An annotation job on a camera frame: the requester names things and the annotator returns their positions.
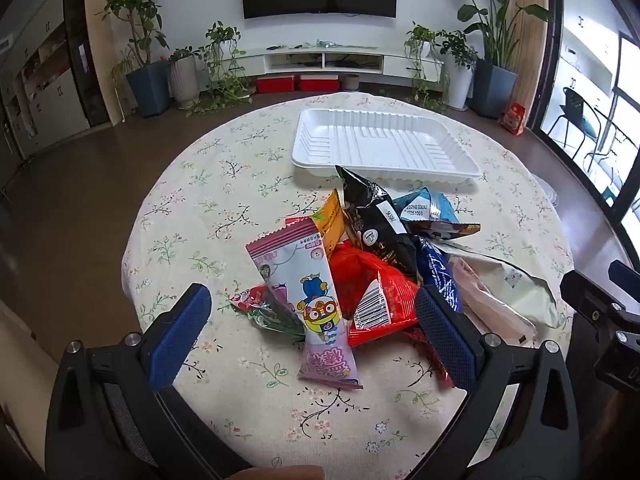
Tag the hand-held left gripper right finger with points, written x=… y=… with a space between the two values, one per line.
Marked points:
x=445 y=335

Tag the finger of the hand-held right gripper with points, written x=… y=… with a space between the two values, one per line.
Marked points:
x=625 y=272
x=590 y=297

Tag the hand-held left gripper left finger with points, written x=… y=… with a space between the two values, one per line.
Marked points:
x=182 y=330

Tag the pale clear snack packet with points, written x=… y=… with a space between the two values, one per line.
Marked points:
x=480 y=300

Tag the dark blue snack packet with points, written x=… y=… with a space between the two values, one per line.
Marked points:
x=440 y=270

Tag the red barcode snack packet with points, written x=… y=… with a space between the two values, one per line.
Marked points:
x=385 y=285

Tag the green red candy packet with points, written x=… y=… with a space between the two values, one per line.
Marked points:
x=260 y=312

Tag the cream snack packet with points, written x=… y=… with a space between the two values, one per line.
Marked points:
x=510 y=285

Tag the dark purple snack packet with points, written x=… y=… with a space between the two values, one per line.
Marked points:
x=450 y=231

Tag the black snack packet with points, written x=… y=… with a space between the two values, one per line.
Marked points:
x=380 y=230

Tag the teal snack packet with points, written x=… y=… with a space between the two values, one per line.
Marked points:
x=435 y=205

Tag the pink cartoon snack packet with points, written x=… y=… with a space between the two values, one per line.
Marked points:
x=300 y=270

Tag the orange snack packet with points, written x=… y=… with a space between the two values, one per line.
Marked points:
x=330 y=220

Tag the white plastic tray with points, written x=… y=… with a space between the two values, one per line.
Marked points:
x=375 y=135

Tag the person's right forearm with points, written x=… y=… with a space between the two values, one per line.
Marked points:
x=617 y=420

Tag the person's left hand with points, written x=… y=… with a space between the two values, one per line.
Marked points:
x=280 y=474

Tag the white ribbed object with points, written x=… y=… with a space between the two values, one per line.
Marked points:
x=545 y=190

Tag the floral tablecloth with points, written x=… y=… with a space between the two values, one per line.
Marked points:
x=225 y=200

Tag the black metal chair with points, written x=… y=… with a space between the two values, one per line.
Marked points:
x=575 y=102

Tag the red gift bag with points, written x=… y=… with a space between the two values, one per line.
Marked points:
x=514 y=119

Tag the large-leaf plant in blue pot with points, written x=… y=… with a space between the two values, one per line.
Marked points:
x=492 y=90

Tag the tall plant in blue pot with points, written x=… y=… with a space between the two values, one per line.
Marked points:
x=150 y=90

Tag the glass sliding door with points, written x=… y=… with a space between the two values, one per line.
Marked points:
x=550 y=35

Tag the plant in ribbed white pot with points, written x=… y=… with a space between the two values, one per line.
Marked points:
x=182 y=80

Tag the red storage box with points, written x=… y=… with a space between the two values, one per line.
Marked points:
x=320 y=83
x=275 y=85

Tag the small grey pot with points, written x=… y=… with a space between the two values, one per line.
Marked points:
x=351 y=82

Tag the dark tall cabinet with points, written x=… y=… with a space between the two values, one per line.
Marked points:
x=82 y=60

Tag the white TV cabinet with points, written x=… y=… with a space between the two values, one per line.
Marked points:
x=290 y=60

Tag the trailing green plant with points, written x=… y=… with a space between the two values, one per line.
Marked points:
x=222 y=35

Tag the trailing plant on cabinet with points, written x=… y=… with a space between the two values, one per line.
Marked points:
x=420 y=35

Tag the small teal object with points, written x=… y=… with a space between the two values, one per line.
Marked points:
x=324 y=42

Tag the white wall cabinets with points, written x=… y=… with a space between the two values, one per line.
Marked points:
x=55 y=105

